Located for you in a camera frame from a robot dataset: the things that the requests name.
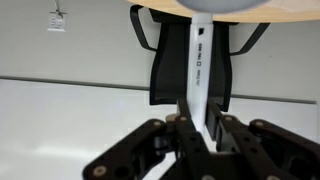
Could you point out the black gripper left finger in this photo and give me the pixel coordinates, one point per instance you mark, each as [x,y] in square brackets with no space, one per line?
[186,133]

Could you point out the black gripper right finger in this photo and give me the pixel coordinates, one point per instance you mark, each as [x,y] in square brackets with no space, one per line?
[253,146]

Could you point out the black and white marker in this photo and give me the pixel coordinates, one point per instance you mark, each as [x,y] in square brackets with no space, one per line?
[200,66]

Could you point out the white ceramic mug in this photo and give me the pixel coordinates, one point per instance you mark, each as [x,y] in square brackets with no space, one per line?
[220,5]

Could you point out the black mesh office chair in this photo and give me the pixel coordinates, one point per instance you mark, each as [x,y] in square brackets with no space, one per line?
[170,66]

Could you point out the white wall power outlet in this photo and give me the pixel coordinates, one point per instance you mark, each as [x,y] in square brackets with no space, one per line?
[56,21]

